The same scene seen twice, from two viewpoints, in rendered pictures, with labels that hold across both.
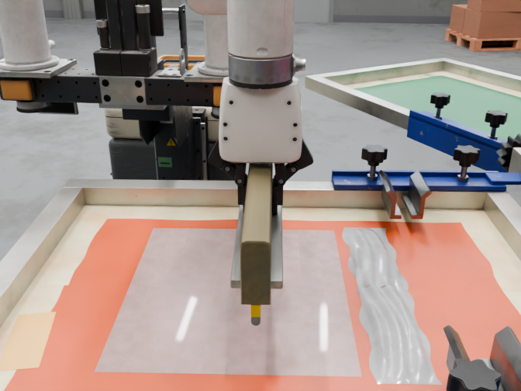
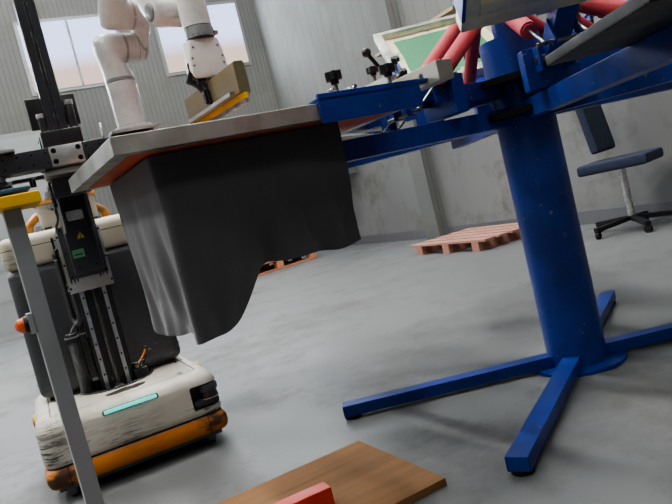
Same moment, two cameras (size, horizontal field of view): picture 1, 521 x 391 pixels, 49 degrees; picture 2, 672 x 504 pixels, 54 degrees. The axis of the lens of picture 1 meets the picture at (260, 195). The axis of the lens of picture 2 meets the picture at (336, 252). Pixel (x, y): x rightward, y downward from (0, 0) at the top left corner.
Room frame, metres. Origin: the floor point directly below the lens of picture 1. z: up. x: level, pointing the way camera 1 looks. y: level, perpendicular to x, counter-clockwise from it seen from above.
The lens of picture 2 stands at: (-0.97, 0.72, 0.77)
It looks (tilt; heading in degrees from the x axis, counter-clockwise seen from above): 4 degrees down; 329
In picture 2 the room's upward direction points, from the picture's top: 14 degrees counter-clockwise
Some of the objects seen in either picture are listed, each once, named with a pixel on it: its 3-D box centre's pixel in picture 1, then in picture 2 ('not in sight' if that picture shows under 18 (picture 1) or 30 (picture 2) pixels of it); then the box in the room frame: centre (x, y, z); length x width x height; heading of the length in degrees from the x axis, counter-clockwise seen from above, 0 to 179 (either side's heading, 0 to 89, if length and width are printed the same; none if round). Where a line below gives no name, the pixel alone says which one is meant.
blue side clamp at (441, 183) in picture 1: (415, 192); not in sight; (0.93, -0.28, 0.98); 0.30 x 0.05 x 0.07; 89
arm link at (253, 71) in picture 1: (267, 64); (201, 33); (0.66, -0.01, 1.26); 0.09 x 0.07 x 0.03; 89
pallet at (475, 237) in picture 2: not in sight; (476, 238); (3.92, -3.77, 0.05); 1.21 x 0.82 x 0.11; 174
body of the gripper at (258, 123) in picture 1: (260, 115); (204, 57); (0.67, 0.00, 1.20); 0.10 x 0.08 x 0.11; 89
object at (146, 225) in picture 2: not in sight; (155, 255); (0.67, 0.26, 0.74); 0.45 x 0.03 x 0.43; 179
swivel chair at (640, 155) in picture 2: not in sight; (616, 155); (2.20, -3.73, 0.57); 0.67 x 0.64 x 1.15; 179
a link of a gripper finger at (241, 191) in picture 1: (236, 185); (202, 94); (0.67, 0.03, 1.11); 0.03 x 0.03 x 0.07; 89
